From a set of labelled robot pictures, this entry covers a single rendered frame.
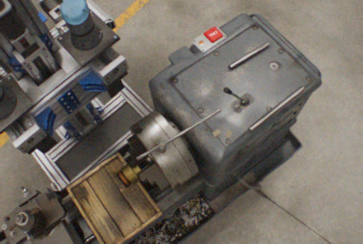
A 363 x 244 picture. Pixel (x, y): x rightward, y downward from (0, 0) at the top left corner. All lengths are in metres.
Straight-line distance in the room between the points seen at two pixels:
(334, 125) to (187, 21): 1.52
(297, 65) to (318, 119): 1.39
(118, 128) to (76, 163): 0.38
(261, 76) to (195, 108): 0.29
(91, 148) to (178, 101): 1.25
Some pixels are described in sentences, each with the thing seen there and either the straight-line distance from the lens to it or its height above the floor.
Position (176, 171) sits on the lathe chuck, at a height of 1.17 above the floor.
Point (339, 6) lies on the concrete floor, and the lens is 3.53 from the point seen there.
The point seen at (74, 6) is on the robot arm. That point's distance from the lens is 1.51.
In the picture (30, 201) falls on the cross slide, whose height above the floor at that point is 0.96.
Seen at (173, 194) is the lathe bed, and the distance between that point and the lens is 1.61.
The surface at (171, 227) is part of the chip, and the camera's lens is 1.87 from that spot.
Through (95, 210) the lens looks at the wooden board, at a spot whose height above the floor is 0.89.
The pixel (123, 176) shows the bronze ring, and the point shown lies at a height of 1.11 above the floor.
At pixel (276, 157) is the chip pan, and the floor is 0.54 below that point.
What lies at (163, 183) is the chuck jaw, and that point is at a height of 1.10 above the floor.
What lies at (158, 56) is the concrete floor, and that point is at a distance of 2.94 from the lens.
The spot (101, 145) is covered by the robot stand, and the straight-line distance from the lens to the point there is 2.45.
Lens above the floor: 2.44
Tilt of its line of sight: 65 degrees down
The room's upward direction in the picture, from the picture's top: 7 degrees counter-clockwise
